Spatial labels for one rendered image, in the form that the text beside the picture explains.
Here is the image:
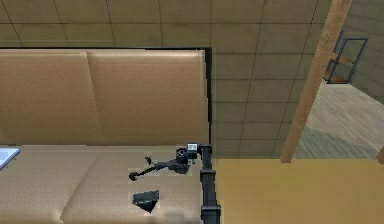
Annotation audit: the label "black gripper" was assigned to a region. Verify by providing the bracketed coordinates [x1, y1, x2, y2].
[128, 147, 194, 182]

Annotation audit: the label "black phone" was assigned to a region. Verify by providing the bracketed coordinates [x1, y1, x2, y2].
[132, 190, 161, 214]

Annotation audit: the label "tan sofa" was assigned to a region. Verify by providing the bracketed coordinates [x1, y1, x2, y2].
[0, 47, 214, 224]

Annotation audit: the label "dark metal shelf wooden boards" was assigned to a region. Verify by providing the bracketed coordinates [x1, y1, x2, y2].
[324, 30, 369, 85]

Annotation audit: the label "brown wooden door frame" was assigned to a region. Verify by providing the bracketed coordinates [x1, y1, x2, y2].
[279, 0, 353, 165]

